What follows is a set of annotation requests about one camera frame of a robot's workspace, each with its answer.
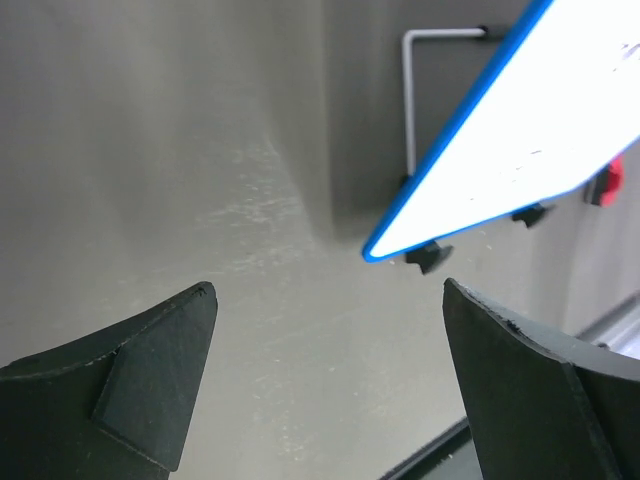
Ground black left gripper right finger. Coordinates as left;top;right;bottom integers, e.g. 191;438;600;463
442;278;639;479

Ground black whiteboard foot far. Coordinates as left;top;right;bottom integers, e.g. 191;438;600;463
510;203;556;229

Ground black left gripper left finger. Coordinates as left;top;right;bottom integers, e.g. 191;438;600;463
1;282;217;479

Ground white metal stand bracket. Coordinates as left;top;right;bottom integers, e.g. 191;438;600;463
401;27;487;176

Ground red black whiteboard eraser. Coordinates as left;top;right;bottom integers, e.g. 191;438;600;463
584;155;625;208

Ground blue framed whiteboard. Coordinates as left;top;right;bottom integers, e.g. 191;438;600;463
362;1;639;262

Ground black whiteboard foot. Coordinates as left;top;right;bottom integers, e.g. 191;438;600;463
510;203;556;229
404;241;454;275

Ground black whiteboard foot near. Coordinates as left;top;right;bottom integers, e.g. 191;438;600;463
404;241;454;275

